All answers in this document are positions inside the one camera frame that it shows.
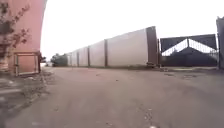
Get brown dirt road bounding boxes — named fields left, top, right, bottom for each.
left=0, top=65, right=224, bottom=128

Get clump of green trees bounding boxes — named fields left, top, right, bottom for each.
left=50, top=53, right=69, bottom=68

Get dark metal gate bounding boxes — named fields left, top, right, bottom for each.
left=159, top=33, right=219, bottom=68

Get red brick building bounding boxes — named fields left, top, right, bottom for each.
left=0, top=0, right=48, bottom=77

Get grey gravel strip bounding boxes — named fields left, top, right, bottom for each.
left=0, top=70, right=52, bottom=118

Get small tree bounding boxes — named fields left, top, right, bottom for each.
left=0, top=2, right=32, bottom=72

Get dark gate pillar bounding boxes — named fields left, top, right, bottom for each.
left=215, top=16, right=224, bottom=71

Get long pale wall, brown pillars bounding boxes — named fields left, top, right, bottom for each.
left=64, top=25, right=159, bottom=69

